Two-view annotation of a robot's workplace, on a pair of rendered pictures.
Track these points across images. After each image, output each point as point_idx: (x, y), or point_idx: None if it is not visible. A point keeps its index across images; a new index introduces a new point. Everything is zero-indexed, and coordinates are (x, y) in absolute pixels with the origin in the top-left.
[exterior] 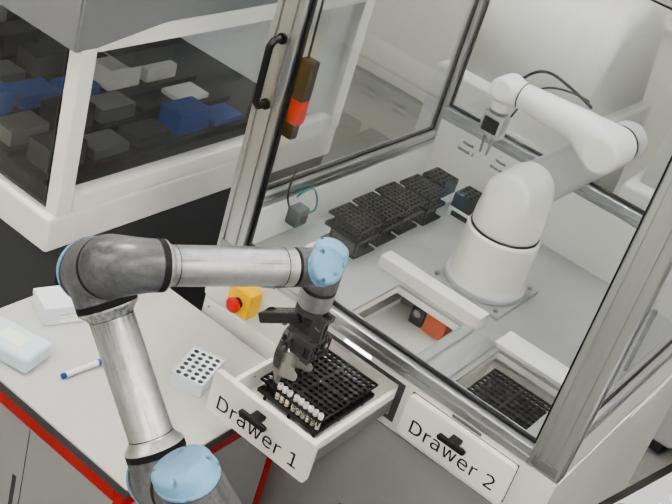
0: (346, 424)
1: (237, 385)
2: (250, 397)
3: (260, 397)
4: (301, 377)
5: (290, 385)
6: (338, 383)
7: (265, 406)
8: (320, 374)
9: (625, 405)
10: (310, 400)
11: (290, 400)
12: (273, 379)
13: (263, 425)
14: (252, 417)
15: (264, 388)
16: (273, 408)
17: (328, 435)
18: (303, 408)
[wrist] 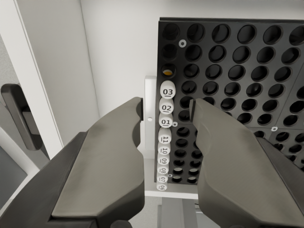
0: (192, 198)
1: (3, 36)
2: (25, 94)
3: (50, 112)
4: (258, 89)
5: (199, 96)
6: (294, 153)
7: (45, 137)
8: (301, 116)
9: None
10: (190, 148)
11: (155, 124)
12: (183, 53)
13: (30, 147)
14: (18, 122)
15: (176, 28)
16: (60, 150)
17: (145, 195)
18: (157, 152)
